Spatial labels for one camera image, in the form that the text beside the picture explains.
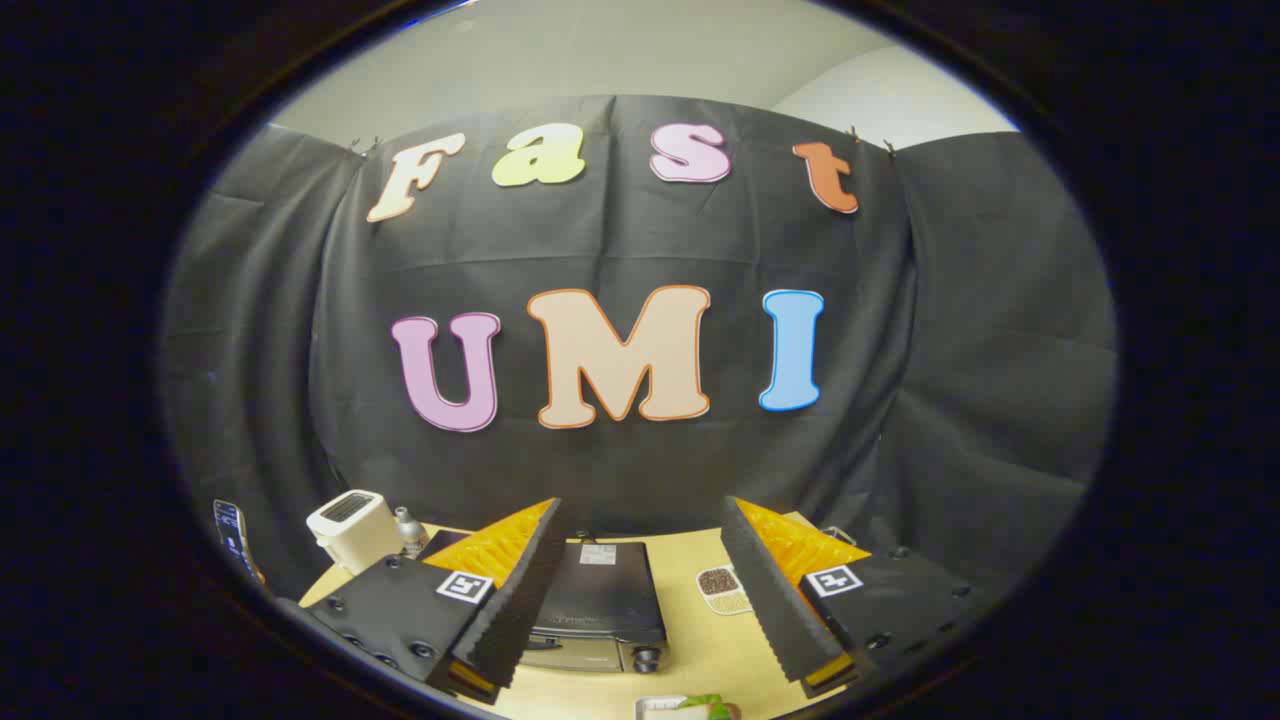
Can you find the dark smartphone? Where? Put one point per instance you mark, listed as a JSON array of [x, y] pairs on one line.
[[232, 530]]

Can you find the white divided plate of beans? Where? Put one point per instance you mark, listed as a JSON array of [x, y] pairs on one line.
[[722, 585]]

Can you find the white rectangular dish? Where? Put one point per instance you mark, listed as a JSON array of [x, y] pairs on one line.
[[655, 708]]

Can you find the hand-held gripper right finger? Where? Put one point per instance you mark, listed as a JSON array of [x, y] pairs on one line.
[[770, 590]]

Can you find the lettuce bread sandwich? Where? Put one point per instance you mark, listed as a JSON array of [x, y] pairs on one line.
[[708, 706]]

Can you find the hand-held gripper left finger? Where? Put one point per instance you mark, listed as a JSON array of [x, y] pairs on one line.
[[530, 600]]

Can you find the black toaster oven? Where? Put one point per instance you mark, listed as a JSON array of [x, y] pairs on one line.
[[600, 600]]

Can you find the small grey bottle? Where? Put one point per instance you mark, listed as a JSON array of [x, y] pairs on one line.
[[408, 532]]

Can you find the black backdrop cloth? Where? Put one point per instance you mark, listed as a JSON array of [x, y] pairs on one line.
[[620, 230]]

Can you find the white pop-up toaster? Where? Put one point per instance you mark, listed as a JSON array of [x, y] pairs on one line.
[[350, 530]]

